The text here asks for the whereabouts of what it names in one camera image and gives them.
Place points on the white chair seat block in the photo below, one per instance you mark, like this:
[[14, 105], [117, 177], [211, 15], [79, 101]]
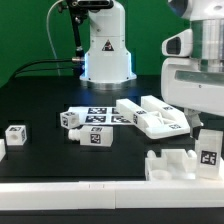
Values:
[[173, 164]]

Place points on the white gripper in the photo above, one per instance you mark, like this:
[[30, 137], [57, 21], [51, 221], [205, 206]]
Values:
[[192, 76]]

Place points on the white front fence bar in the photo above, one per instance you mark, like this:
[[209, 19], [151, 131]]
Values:
[[111, 195]]

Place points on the white fence piece left edge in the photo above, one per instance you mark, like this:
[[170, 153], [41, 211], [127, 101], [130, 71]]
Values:
[[2, 149]]

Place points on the flat white tagged plate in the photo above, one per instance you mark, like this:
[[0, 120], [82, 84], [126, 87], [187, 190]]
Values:
[[99, 116]]

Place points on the white chair back frame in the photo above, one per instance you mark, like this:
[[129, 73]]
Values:
[[154, 117]]

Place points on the small white cube block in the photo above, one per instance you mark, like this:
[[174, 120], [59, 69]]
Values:
[[16, 135]]

